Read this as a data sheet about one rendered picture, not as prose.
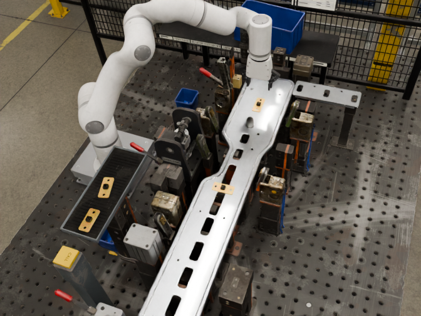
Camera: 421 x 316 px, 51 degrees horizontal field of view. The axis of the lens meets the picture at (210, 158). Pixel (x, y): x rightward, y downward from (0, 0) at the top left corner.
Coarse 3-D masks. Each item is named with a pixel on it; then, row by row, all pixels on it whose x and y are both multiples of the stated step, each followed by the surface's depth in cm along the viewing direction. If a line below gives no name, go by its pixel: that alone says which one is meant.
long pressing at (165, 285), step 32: (256, 96) 198; (288, 96) 197; (224, 128) 187; (256, 128) 186; (224, 160) 176; (256, 160) 176; (192, 224) 159; (224, 224) 158; (160, 288) 145; (192, 288) 144
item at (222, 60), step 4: (220, 60) 182; (224, 60) 183; (228, 60) 181; (220, 64) 182; (224, 64) 182; (228, 64) 181; (220, 68) 184; (224, 68) 187; (220, 72) 185; (224, 72) 185; (228, 72) 188; (224, 76) 186; (228, 76) 190; (224, 80) 188; (228, 80) 191; (224, 84) 190; (228, 84) 193; (224, 88) 192; (228, 88) 191
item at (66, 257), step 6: (60, 252) 138; (66, 252) 138; (72, 252) 138; (78, 252) 138; (60, 258) 137; (66, 258) 137; (72, 258) 136; (60, 264) 136; (66, 264) 135; (72, 264) 136
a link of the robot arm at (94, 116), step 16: (128, 32) 150; (144, 32) 148; (128, 48) 148; (144, 48) 147; (112, 64) 159; (128, 64) 155; (144, 64) 153; (96, 80) 166; (112, 80) 162; (96, 96) 166; (112, 96) 167; (80, 112) 170; (96, 112) 168; (112, 112) 171; (96, 128) 171
